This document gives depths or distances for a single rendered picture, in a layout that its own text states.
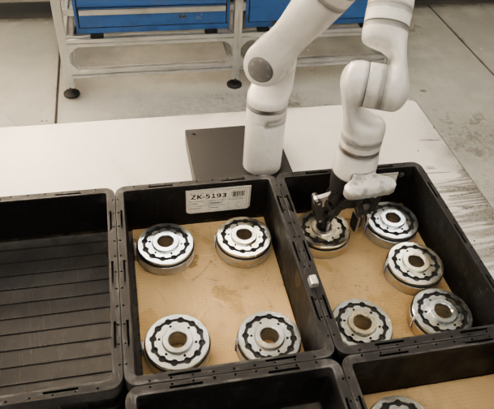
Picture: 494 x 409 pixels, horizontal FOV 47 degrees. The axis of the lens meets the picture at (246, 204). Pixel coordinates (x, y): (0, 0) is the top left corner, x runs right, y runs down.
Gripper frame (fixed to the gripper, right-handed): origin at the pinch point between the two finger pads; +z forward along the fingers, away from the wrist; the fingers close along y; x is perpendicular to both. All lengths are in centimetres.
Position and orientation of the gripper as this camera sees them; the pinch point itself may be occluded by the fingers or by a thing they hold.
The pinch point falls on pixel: (340, 225)
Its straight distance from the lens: 111.1
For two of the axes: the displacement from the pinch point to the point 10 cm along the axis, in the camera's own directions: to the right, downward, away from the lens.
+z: -0.5, 7.2, 6.9
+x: 2.8, 6.8, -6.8
